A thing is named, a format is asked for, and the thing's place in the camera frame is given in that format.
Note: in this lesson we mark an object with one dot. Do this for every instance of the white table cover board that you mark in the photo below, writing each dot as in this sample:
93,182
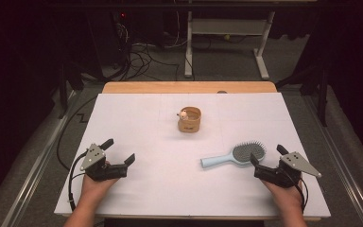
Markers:
157,176

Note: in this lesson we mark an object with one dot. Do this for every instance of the aluminium floor rail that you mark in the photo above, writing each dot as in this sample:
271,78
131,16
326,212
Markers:
34,167
343,176

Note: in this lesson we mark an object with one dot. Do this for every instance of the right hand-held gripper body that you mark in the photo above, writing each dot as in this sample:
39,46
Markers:
274,176

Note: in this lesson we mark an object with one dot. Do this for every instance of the dark metal stand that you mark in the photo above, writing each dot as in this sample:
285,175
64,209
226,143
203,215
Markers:
63,94
322,101

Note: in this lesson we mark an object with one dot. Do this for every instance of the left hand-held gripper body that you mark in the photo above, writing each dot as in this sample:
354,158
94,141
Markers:
107,172

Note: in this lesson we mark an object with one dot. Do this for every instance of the wooden table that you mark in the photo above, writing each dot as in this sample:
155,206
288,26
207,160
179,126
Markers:
186,87

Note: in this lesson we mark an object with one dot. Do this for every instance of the dark round table grommet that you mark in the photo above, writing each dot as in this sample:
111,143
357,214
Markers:
221,92

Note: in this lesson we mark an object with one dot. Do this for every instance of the person's left hand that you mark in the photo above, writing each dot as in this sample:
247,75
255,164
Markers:
93,189

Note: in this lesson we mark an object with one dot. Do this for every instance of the small yellow-green ball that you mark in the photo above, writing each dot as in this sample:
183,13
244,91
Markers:
227,37

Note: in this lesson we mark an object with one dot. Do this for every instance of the person's right hand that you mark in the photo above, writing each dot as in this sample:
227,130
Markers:
285,197

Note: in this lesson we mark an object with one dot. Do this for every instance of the white metal desk frame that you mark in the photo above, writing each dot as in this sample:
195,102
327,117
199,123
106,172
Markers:
230,26

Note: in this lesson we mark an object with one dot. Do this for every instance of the dark curtain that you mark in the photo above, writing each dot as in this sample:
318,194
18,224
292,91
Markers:
12,94
359,78

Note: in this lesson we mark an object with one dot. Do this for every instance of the light blue hairbrush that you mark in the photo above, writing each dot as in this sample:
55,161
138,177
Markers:
217,161

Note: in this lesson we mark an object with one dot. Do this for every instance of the dark computer tower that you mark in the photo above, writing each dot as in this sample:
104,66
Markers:
110,38

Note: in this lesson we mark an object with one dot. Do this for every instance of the wooden cup with animal figure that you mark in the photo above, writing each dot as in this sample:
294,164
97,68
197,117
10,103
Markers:
189,126

